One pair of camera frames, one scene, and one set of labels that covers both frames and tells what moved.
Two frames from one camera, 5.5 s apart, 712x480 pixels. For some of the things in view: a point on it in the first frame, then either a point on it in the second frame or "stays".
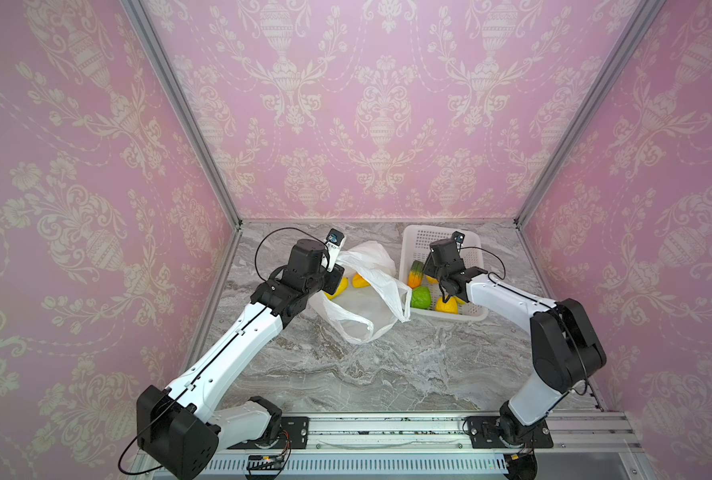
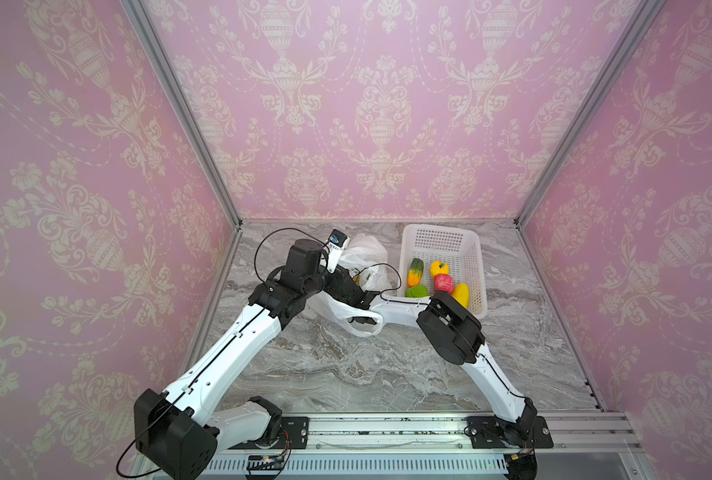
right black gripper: [430, 278] to [362, 320]
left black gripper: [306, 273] stays
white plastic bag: [362, 313] stays
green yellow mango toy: [415, 274] stays
